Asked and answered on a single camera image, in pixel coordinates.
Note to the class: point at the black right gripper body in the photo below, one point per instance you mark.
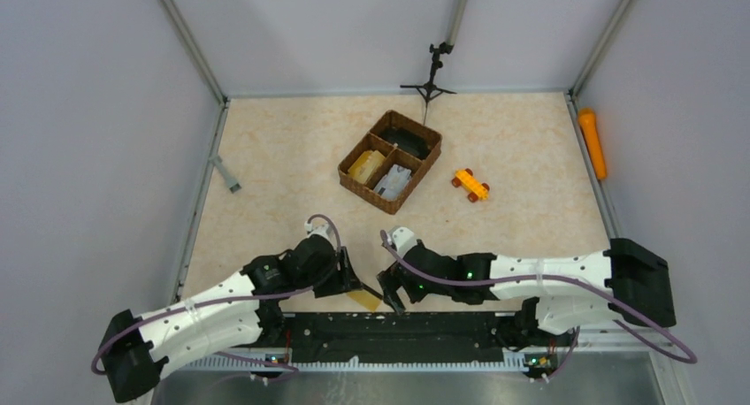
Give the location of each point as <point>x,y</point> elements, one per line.
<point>393,281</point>

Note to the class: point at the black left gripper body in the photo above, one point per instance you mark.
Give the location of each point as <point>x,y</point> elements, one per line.
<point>345,271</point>

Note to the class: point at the brown woven divided basket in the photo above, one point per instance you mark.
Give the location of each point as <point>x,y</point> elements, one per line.
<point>372,141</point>

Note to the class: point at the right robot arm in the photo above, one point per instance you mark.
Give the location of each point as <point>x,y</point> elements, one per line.
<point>624,283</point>

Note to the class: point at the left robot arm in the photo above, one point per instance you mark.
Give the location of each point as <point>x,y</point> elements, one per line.
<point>137,352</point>

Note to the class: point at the small orange red object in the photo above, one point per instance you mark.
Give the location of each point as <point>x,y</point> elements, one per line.
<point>475,191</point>

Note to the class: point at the yellow item in basket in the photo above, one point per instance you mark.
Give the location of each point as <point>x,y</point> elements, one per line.
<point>365,165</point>

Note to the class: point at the black item in basket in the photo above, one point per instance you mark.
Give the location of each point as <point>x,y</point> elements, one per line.
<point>409,142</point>

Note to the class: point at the grey small tool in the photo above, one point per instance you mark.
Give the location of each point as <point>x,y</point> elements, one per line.
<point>232,184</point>

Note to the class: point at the black mini tripod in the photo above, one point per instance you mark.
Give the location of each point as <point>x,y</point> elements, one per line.
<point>429,90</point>

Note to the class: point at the grey pole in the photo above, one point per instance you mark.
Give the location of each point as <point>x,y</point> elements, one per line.
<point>455,22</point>

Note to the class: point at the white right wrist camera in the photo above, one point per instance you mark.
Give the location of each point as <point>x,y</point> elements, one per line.
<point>402,239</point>

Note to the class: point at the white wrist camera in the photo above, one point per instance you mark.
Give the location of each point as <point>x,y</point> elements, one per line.
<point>402,239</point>
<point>322,229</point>

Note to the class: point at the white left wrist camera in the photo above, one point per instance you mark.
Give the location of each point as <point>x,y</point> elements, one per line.
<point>322,229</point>

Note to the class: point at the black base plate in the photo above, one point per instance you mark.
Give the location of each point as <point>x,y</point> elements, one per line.
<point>415,337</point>

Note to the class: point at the orange cylindrical handle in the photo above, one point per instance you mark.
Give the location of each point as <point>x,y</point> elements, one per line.
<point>587,121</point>

